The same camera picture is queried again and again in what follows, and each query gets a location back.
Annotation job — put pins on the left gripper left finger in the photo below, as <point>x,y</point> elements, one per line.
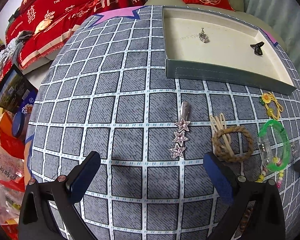
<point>81,176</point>

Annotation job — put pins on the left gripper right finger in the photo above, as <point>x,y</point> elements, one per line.
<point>222,177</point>

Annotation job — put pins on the green translucent bangle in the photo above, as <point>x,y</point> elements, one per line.
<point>274,146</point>

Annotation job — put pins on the star rhinestone hair clip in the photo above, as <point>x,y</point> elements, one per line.
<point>180,134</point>

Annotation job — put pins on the black claw hair clip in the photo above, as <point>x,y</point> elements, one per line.
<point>257,48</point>

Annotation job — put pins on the silver heart pendant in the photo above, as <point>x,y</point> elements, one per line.
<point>203,37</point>

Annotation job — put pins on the small silver pendant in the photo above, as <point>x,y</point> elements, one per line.
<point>294,149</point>

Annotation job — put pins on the grey jewelry tray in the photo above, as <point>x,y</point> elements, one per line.
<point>228,56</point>

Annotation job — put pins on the orange red gift bag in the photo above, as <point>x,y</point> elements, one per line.
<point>11,156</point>

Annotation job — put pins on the blue lid jar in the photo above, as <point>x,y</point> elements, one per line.
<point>19,129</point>

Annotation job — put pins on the grey checked tablecloth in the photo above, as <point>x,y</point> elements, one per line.
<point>107,91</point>

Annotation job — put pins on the dark picture box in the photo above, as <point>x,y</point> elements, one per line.
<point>14,89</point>

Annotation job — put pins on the grey crumpled clothes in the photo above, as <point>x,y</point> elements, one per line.
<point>11,51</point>

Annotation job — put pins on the red sofa cover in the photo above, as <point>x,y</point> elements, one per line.
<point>53,22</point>

